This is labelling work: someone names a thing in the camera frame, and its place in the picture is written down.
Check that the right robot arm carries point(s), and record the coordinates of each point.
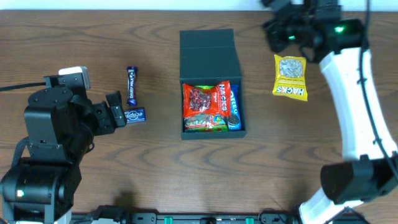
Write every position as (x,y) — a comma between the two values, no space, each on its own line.
(340,47)

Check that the dark green open box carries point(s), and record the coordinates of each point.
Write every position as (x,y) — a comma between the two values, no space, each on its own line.
(208,57)

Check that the purple Dairy Milk bar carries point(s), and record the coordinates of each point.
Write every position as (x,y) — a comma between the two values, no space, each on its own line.
(131,83)

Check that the Haribo gummy bag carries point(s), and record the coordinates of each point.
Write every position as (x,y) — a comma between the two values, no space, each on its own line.
(205,123)

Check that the blue Oreo cookie pack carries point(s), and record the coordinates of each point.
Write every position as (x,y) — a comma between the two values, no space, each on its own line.
(234,120)

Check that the red Hacks candy bag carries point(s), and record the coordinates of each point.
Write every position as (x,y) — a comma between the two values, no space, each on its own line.
(213,101)

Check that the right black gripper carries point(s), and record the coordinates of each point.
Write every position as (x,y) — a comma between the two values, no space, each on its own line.
(277,35)

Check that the yellow Hacks candy bag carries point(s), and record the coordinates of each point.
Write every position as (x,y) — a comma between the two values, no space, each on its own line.
(290,77)

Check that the blue Eclipse mints box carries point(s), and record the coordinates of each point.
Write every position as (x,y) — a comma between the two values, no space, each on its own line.
(135,115)

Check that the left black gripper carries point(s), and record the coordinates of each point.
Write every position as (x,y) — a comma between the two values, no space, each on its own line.
(104,113)

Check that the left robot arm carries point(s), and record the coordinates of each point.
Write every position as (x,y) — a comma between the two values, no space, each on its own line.
(61,123)

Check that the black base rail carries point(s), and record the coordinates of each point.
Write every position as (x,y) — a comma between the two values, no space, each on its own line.
(114,214)

